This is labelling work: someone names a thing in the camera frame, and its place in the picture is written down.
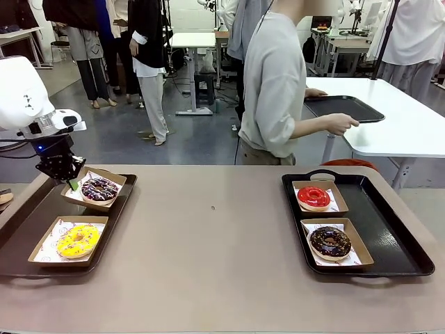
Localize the orange round stool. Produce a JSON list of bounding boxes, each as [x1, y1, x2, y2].
[[320, 158, 379, 172]]

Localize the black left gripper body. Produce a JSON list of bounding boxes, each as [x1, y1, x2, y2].
[[33, 134, 87, 182]]

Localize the black backpack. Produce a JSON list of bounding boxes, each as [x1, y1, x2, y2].
[[301, 35, 318, 64]]

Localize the yellow iced sprinkle donut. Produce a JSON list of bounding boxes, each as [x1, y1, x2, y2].
[[56, 224, 102, 260]]

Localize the black stand pole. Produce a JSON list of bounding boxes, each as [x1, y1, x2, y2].
[[371, 0, 401, 81]]

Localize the bystander in black trousers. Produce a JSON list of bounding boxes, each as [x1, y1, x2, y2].
[[95, 0, 143, 105]]

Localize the black plastic handled tray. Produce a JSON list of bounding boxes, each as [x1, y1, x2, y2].
[[280, 169, 436, 279]]

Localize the bystander in blue-grey top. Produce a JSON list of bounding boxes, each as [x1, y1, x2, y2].
[[222, 0, 270, 123]]

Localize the chocolate donut purple white sprinkles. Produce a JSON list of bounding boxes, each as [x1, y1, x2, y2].
[[81, 176, 120, 205]]

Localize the red glazed donut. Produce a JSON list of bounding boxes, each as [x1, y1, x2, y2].
[[297, 186, 332, 212]]

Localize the bystander in white shirt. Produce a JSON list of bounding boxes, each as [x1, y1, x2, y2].
[[366, 0, 445, 102]]

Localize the person in grey sweater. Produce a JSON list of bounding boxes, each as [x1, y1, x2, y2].
[[238, 0, 334, 166]]

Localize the person's right hand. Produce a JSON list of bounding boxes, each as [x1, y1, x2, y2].
[[326, 113, 360, 136]]

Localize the brown plastic handled tray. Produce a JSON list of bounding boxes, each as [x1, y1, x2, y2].
[[0, 173, 138, 288]]

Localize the small black serving tray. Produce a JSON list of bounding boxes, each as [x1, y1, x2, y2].
[[304, 95, 386, 124]]

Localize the grey workshop desk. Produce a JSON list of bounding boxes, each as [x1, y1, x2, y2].
[[311, 26, 375, 78]]

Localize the white side table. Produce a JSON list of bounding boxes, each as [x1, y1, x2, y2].
[[0, 26, 45, 69]]

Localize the brown cardboard food box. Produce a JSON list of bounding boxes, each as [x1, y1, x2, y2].
[[27, 215, 110, 268], [291, 180, 349, 214], [300, 218, 375, 271], [60, 166, 128, 213]]

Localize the black step stool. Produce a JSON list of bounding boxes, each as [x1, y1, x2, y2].
[[193, 72, 216, 107]]

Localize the bystander in grey tunic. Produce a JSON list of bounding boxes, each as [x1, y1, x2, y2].
[[42, 0, 118, 109]]

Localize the person's right forearm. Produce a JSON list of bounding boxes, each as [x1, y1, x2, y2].
[[284, 114, 333, 141]]

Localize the bystander in black jacket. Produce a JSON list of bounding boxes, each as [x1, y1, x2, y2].
[[127, 0, 172, 146]]

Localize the large white table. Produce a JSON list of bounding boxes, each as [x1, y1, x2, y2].
[[302, 77, 445, 191]]

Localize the small tan object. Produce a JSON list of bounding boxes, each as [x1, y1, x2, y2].
[[0, 188, 15, 212]]

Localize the white red-printed paper liner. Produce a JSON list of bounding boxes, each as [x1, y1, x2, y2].
[[302, 222, 362, 267], [65, 170, 122, 208], [294, 186, 341, 212], [33, 218, 106, 262]]

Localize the chocolate donut brown sprinkles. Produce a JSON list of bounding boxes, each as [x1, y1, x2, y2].
[[309, 225, 353, 262]]

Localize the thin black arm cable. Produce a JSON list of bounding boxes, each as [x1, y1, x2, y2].
[[0, 138, 40, 160]]

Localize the white standing desk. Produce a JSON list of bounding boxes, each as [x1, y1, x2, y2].
[[169, 32, 217, 116]]

